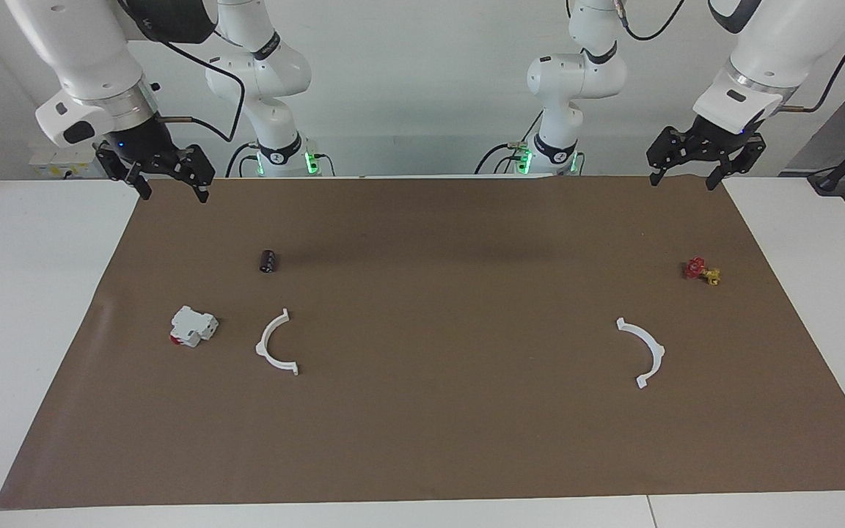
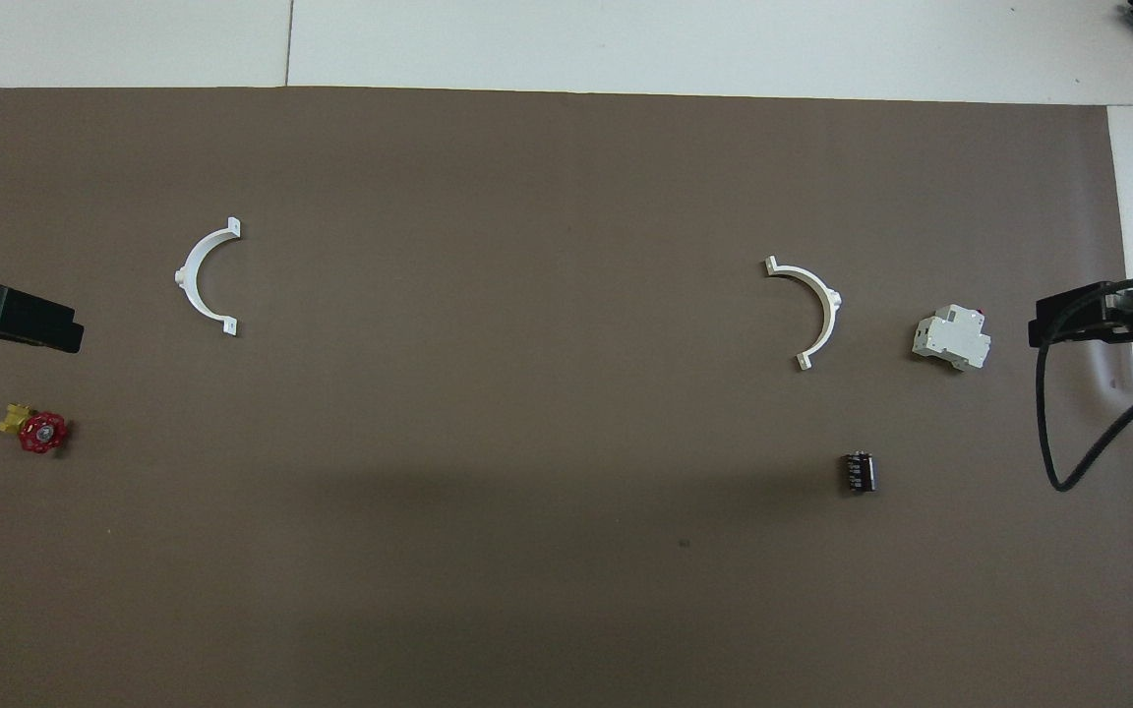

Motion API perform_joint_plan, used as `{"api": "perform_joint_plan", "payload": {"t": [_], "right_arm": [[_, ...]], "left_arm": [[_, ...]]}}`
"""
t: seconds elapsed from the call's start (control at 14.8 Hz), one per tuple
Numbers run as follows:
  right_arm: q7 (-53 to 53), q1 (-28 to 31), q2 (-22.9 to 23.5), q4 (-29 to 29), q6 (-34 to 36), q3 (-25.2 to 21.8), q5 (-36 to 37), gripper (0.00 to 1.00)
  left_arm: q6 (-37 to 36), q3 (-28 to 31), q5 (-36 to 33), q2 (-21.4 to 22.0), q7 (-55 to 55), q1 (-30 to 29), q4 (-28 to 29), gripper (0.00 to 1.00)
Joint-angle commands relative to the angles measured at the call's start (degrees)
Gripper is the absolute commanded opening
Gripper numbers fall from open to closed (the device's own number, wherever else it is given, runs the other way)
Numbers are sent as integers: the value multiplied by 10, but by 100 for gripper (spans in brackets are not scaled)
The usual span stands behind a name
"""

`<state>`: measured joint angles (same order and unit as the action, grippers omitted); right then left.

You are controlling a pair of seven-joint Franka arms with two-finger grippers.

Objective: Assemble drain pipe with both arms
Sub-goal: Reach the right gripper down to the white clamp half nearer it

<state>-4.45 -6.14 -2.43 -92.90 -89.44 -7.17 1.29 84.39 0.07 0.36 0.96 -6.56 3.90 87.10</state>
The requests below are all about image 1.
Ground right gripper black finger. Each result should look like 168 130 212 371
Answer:
95 143 153 200
175 144 216 204

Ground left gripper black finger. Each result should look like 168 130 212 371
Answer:
706 133 766 191
647 127 687 186

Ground white half-ring pipe clamp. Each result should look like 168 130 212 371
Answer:
616 317 666 389
255 308 300 376

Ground white power strip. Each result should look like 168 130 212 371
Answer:
30 143 104 179

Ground red and yellow valve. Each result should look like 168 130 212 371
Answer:
682 257 723 286

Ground white circuit breaker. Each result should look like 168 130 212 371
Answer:
169 306 219 348

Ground brown paper mat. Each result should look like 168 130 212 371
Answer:
0 176 845 509

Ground black base cable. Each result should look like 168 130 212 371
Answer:
226 143 258 178
475 143 522 175

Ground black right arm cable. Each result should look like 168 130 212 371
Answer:
118 0 247 144

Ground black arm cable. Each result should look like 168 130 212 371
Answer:
118 0 247 144
613 0 845 114

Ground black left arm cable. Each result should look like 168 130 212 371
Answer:
613 0 845 114

